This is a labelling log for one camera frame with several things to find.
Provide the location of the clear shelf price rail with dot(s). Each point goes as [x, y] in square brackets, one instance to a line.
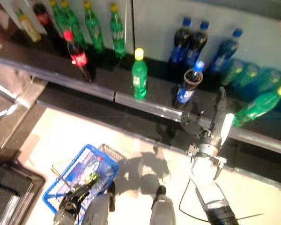
[49, 76]
[154, 107]

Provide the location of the cola bottle blue label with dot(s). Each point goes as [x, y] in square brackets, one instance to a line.
[178, 51]
[197, 44]
[224, 51]
[185, 93]

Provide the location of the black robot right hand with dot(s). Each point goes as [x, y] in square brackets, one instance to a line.
[213, 136]

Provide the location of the black zip tie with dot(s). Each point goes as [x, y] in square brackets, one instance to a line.
[250, 216]

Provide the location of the clear water bottle red label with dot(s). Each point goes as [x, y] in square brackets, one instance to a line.
[93, 166]

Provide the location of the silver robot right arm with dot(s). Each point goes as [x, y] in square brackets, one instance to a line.
[203, 168]

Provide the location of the silver metal post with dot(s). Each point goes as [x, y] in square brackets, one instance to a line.
[9, 92]

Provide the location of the black drink shelf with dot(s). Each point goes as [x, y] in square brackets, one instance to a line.
[154, 86]

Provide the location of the silver robot body with legs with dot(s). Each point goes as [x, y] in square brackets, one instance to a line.
[162, 211]

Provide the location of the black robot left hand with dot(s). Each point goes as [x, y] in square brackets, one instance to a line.
[79, 194]

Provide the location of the yellow tea bottle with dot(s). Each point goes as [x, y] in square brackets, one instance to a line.
[28, 25]

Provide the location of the brown shelf side panel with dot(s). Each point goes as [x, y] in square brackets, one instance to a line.
[4, 58]

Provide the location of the cola bottle red label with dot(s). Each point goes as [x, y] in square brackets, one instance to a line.
[79, 58]
[45, 21]

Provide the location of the black display stand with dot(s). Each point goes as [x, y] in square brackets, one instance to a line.
[14, 187]

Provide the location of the blue plastic shopping basket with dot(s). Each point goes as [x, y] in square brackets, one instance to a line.
[78, 170]

